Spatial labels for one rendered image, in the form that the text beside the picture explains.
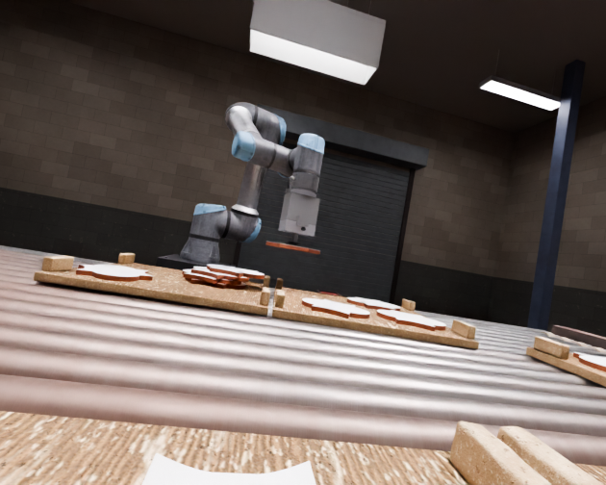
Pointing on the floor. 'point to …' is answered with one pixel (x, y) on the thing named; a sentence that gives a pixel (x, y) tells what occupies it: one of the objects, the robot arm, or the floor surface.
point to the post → (556, 195)
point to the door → (398, 153)
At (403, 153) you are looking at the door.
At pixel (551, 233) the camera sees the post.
